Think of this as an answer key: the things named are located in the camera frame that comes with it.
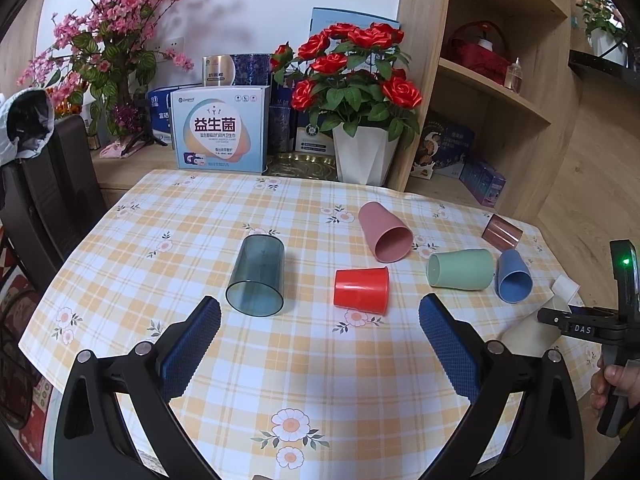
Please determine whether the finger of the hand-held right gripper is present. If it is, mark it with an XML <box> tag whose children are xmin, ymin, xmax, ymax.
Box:
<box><xmin>537</xmin><ymin>307</ymin><xmax>627</xmax><ymax>341</ymax></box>

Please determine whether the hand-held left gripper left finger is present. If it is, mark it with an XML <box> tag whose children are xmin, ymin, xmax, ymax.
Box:
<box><xmin>52</xmin><ymin>296</ymin><xmax>223</xmax><ymax>480</ymax></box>

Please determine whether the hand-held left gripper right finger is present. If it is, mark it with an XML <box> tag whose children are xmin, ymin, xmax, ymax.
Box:
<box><xmin>417</xmin><ymin>292</ymin><xmax>584</xmax><ymax>480</ymax></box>

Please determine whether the cream cup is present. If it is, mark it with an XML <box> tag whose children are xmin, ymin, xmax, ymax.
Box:
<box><xmin>500</xmin><ymin>277</ymin><xmax>582</xmax><ymax>357</ymax></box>

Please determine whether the green cup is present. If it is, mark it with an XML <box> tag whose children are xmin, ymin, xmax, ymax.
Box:
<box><xmin>426</xmin><ymin>249</ymin><xmax>496</xmax><ymax>292</ymax></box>

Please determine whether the blue cup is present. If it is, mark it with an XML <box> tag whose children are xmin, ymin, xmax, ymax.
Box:
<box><xmin>494</xmin><ymin>249</ymin><xmax>533</xmax><ymax>304</ymax></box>

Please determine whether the transparent dark teal cup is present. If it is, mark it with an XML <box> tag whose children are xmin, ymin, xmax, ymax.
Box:
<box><xmin>225</xmin><ymin>234</ymin><xmax>286</xmax><ymax>319</ymax></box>

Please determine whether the red cup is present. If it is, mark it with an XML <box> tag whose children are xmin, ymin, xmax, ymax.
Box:
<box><xmin>333</xmin><ymin>266</ymin><xmax>390</xmax><ymax>316</ymax></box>

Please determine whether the transparent brown cup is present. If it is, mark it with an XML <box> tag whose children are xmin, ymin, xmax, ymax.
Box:
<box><xmin>481</xmin><ymin>213</ymin><xmax>524</xmax><ymax>253</ymax></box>

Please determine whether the pink cup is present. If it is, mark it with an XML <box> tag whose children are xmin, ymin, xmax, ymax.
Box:
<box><xmin>358</xmin><ymin>201</ymin><xmax>414</xmax><ymax>264</ymax></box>

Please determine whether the person's right hand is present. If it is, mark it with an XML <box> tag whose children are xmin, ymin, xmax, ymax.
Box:
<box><xmin>590</xmin><ymin>355</ymin><xmax>640</xmax><ymax>411</ymax></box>

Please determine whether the yellow checked floral tablecloth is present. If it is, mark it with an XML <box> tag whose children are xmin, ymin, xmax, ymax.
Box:
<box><xmin>19</xmin><ymin>168</ymin><xmax>601</xmax><ymax>480</ymax></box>

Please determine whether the purple blue box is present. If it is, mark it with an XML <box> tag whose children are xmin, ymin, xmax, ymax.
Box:
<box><xmin>458</xmin><ymin>157</ymin><xmax>507</xmax><ymax>207</ymax></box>

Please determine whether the red patterned rug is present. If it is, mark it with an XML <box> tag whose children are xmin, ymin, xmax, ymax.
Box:
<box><xmin>0</xmin><ymin>230</ymin><xmax>57</xmax><ymax>452</ymax></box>

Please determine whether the illustrated dark blue box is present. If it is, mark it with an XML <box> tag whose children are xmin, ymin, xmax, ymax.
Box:
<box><xmin>410</xmin><ymin>109</ymin><xmax>474</xmax><ymax>181</ymax></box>

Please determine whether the black chair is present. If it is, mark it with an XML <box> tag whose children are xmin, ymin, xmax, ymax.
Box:
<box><xmin>0</xmin><ymin>113</ymin><xmax>109</xmax><ymax>292</ymax></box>

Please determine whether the red rose plant white pot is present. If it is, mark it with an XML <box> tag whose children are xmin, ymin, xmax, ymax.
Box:
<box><xmin>270</xmin><ymin>22</ymin><xmax>424</xmax><ymax>186</ymax></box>

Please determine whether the black tripod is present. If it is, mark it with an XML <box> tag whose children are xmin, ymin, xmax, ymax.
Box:
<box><xmin>122</xmin><ymin>129</ymin><xmax>169</xmax><ymax>156</ymax></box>

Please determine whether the gold tray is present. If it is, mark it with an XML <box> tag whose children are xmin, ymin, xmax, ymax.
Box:
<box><xmin>262</xmin><ymin>153</ymin><xmax>342</xmax><ymax>181</ymax></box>

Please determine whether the blue probiotic box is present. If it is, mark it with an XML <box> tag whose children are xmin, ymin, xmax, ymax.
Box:
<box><xmin>169</xmin><ymin>85</ymin><xmax>271</xmax><ymax>175</ymax></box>

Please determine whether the black shelf board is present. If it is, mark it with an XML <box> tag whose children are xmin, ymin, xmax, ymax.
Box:
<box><xmin>568</xmin><ymin>48</ymin><xmax>640</xmax><ymax>84</ymax></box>

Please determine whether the dark blue box white label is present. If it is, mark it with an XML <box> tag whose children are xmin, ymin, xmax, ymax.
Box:
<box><xmin>269</xmin><ymin>82</ymin><xmax>337</xmax><ymax>157</ymax></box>

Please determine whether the small glass bottle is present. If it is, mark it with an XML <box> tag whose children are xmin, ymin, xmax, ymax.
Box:
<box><xmin>503</xmin><ymin>57</ymin><xmax>525</xmax><ymax>95</ymax></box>

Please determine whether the pink rose plant white pot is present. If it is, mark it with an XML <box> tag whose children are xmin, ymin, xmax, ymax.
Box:
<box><xmin>574</xmin><ymin>0</ymin><xmax>632</xmax><ymax>67</ymax></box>

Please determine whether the red basket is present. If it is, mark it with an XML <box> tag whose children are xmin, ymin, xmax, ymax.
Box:
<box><xmin>446</xmin><ymin>20</ymin><xmax>512</xmax><ymax>86</ymax></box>

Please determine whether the silver box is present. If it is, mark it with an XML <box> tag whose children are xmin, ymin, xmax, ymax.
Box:
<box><xmin>202</xmin><ymin>53</ymin><xmax>236</xmax><ymax>87</ymax></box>

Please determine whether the white grey garment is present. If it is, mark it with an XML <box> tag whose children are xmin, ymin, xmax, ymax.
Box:
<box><xmin>0</xmin><ymin>87</ymin><xmax>56</xmax><ymax>167</ymax></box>

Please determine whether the dark blue patterned box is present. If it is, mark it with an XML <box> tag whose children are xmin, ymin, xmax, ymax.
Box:
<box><xmin>231</xmin><ymin>52</ymin><xmax>274</xmax><ymax>87</ymax></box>

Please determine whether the wooden shelf unit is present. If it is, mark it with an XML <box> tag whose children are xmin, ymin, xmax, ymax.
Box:
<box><xmin>387</xmin><ymin>0</ymin><xmax>587</xmax><ymax>222</ymax></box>

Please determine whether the tall light blue box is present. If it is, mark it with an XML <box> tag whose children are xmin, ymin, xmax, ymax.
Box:
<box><xmin>308</xmin><ymin>7</ymin><xmax>401</xmax><ymax>41</ymax></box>

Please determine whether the white wall socket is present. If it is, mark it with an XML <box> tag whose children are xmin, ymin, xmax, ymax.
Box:
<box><xmin>149</xmin><ymin>37</ymin><xmax>184</xmax><ymax>64</ymax></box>

